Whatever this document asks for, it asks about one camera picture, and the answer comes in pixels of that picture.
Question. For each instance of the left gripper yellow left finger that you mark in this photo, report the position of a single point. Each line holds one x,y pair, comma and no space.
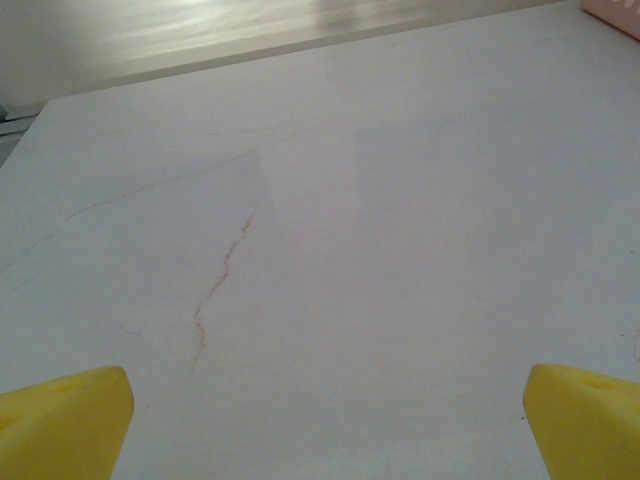
60,430

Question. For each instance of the pink perforated plastic basket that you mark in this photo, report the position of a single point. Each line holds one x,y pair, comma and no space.
620,12

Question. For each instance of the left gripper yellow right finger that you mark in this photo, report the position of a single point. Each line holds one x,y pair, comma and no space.
585,430

